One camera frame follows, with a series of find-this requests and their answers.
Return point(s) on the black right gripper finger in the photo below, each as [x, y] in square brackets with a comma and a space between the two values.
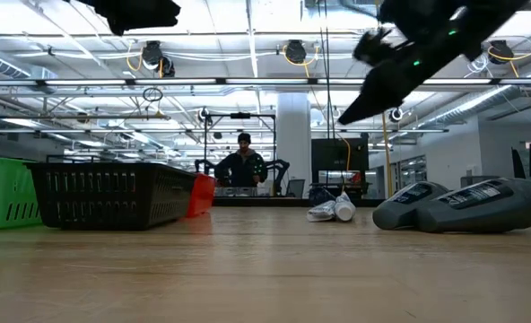
[373, 45]
[382, 89]

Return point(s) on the grey Dove deodorant roll-on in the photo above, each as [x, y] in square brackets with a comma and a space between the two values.
[404, 206]
[485, 211]

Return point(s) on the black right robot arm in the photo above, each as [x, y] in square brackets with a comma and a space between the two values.
[494, 18]

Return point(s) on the black display board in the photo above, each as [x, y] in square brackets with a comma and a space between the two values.
[337, 157]

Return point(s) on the white building column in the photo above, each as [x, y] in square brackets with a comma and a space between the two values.
[293, 143]

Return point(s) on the person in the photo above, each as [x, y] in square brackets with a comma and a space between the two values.
[241, 168]

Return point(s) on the red plastic basket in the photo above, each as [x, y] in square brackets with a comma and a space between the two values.
[202, 195]

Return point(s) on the black plastic basket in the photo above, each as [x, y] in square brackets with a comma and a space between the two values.
[113, 211]

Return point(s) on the green plastic basket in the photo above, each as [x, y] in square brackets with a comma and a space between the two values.
[5, 193]

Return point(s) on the black background rig frame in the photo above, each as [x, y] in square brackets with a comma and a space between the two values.
[206, 148]

